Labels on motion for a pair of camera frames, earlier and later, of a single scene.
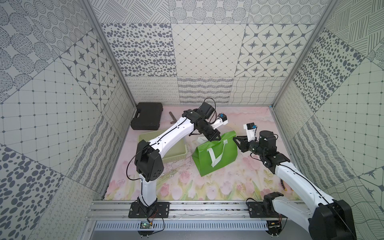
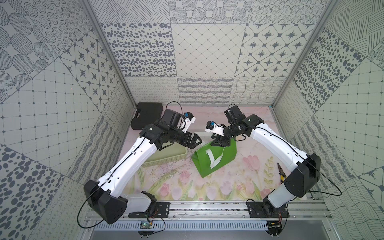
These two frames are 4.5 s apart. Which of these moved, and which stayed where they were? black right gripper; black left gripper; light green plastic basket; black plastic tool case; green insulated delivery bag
Moved: black right gripper; black left gripper
Stayed: green insulated delivery bag; light green plastic basket; black plastic tool case
